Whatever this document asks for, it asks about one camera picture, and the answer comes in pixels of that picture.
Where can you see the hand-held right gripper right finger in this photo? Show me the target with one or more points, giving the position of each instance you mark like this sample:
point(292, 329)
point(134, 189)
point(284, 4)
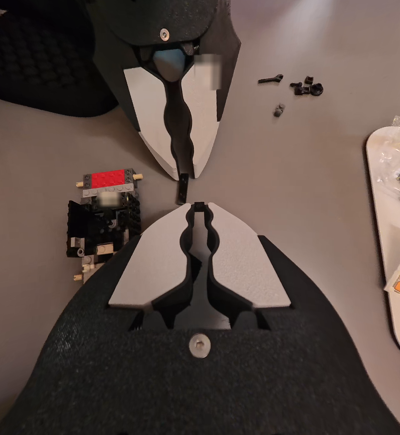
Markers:
point(247, 268)

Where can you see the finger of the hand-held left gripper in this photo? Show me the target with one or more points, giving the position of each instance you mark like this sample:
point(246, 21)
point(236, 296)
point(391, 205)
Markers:
point(203, 119)
point(145, 108)

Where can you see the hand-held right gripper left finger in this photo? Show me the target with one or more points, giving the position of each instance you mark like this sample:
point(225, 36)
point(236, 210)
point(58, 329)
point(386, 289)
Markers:
point(152, 268)

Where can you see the long black brick pin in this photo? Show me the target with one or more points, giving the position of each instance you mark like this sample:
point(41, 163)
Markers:
point(269, 80)

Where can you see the small black square brick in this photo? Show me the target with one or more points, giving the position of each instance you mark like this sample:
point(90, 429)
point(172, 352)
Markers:
point(199, 206)

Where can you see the partly built brick car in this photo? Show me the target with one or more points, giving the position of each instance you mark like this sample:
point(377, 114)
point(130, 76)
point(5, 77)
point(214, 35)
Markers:
point(108, 178)

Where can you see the person's left forearm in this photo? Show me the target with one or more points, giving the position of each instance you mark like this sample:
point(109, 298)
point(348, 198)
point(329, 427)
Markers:
point(33, 61)

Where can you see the small dark grey round piece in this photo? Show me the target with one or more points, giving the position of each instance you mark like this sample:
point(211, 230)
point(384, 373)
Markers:
point(279, 110)

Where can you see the cluster of black clips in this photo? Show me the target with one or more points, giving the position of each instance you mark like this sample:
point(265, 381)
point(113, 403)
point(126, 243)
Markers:
point(315, 89)

